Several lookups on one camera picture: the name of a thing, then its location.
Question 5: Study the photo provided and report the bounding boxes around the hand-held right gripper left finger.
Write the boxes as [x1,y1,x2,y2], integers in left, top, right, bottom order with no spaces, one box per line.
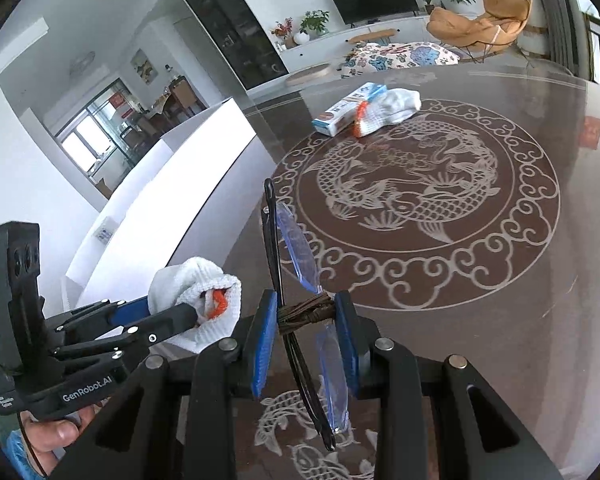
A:
[55,289,281,480]

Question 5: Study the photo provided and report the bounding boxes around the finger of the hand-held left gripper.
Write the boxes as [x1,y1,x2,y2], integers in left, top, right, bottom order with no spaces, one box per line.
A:
[45,295,153,333]
[50,302,201,361]

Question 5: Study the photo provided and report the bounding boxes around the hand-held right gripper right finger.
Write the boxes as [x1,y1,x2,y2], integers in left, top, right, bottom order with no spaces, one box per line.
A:
[333,289,563,480]

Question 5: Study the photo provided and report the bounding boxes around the white glove orange cuff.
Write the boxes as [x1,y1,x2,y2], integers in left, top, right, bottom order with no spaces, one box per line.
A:
[352,87,422,138]
[147,256,242,356]

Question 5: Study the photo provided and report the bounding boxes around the black frame eyeglasses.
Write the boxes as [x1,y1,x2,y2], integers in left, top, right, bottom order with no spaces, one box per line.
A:
[260,177,353,453]

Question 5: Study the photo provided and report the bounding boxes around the white cardboard box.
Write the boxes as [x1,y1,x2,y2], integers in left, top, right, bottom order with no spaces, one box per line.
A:
[62,100,258,321]

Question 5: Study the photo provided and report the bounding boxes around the person's left hand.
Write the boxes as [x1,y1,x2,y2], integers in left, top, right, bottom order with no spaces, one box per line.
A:
[20,402,98,471]

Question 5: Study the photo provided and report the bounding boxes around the dark dining chair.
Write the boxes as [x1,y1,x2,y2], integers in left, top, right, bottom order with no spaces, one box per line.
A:
[120,125,148,156]

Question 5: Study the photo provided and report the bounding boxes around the glass sliding door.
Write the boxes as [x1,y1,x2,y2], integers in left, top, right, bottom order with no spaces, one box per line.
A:
[55,77,146,176]

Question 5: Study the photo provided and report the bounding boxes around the dining table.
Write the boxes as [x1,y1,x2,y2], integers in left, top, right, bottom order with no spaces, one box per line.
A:
[155,95,181,126]

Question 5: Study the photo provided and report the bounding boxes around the brown dining chair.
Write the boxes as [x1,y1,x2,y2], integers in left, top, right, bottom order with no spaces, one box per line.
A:
[167,76,206,118]

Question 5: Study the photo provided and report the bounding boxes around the blue white toothpaste box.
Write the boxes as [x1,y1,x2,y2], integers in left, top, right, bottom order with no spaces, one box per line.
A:
[311,82,388,137]

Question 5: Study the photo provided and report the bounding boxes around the round floor cushion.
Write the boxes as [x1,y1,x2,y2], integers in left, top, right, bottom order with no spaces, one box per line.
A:
[284,62,333,87]

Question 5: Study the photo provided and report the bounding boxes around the printed blanket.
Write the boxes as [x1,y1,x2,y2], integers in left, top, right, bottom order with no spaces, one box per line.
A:
[340,40,461,79]

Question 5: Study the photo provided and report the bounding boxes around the dark glass display cabinet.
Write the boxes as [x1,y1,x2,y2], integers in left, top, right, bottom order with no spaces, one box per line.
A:
[174,0,290,92]

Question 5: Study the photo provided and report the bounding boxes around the white low television cabinet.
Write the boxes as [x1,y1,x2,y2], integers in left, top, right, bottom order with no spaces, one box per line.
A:
[275,12,431,73]

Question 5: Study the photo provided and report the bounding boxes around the red flower arrangement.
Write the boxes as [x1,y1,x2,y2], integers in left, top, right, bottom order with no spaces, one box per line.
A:
[271,16,296,50]

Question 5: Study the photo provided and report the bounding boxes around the wooden bench hairpin legs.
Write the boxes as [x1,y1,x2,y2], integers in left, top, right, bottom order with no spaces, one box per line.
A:
[347,29,396,46]

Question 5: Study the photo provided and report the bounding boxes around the orange rocking chair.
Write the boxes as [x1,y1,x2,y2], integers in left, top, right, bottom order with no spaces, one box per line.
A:
[426,0,533,58]

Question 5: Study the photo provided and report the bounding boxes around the grey curtain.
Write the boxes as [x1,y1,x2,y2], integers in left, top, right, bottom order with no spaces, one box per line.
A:
[527,0,588,78]

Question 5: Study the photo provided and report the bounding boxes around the wall painting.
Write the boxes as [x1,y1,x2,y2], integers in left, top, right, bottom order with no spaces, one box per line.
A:
[130,49,159,84]

